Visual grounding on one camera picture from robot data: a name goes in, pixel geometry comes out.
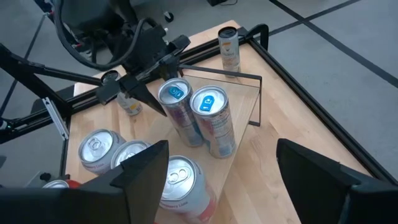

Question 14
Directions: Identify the silver aluminium extrusion post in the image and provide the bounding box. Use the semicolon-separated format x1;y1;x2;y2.
42;96;70;141

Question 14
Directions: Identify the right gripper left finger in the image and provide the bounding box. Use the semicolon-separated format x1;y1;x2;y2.
0;139;170;224

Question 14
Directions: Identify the silver blue slim can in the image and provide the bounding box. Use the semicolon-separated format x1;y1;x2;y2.
157;77;205;147
189;85;237;159

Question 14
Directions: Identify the silver red Spindrift can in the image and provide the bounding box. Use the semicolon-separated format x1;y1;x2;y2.
77;129;127;175
110;139;153;170
158;155;218;224

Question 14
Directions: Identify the white Celsius slim can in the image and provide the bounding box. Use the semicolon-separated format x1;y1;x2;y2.
217;26;242;78
101;70;144;116

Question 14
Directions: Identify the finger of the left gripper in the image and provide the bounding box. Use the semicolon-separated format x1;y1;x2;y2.
158;55;184;81
95;74;169;118

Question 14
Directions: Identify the wooden shelf with black legs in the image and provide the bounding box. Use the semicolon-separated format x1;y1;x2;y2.
71;63;264;224

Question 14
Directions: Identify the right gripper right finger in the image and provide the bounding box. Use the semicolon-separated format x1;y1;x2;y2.
275;138;398;224

